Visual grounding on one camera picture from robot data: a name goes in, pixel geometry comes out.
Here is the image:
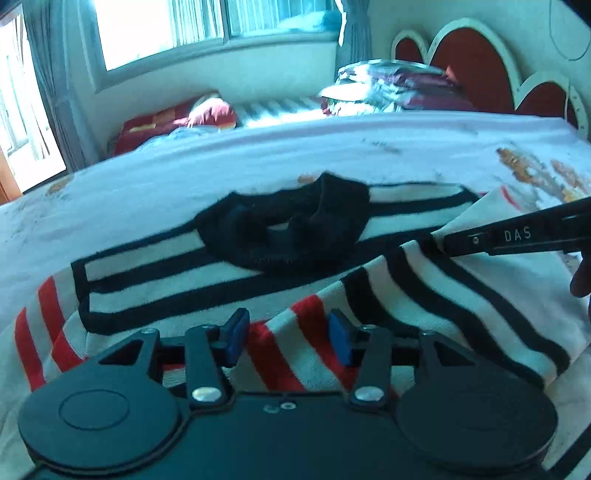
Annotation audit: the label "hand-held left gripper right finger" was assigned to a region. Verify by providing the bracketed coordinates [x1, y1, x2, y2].
[328, 308, 490, 413]

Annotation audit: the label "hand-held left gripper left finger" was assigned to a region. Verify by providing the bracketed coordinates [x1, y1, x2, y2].
[89, 308, 251, 413]

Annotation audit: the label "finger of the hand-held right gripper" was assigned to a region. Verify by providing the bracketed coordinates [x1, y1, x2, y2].
[431, 197, 591, 258]

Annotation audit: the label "striped knit sweater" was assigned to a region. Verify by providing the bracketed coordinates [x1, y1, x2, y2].
[14, 172, 591, 480]

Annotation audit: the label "light blue clothes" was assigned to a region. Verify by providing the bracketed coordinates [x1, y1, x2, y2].
[139, 124, 222, 149]

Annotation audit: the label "person's right hand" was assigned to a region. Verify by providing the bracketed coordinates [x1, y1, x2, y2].
[569, 251, 591, 324]

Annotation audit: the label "floral bed sheet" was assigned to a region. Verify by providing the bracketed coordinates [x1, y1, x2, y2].
[0, 111, 591, 480]

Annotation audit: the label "red and white headboard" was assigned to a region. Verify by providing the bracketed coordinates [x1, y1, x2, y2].
[390, 17, 591, 141]

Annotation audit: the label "pile of folded quilts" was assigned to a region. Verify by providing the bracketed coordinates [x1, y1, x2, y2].
[318, 58, 477, 117]

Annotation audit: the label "dark red pillow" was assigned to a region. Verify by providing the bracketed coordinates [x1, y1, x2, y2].
[186, 91, 239, 131]

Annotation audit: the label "dark red blanket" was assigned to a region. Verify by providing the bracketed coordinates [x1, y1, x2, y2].
[112, 98, 197, 157]

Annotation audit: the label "striped mattress cover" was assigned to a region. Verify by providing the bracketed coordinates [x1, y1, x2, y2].
[233, 93, 334, 129]

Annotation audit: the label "grey curtain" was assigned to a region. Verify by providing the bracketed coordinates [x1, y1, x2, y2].
[333, 0, 374, 72]
[21, 0, 100, 174]

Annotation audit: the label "wooden door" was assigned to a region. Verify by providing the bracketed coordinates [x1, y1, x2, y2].
[0, 147, 23, 205]

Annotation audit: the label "large window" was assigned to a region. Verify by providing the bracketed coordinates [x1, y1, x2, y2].
[78, 0, 345, 93]

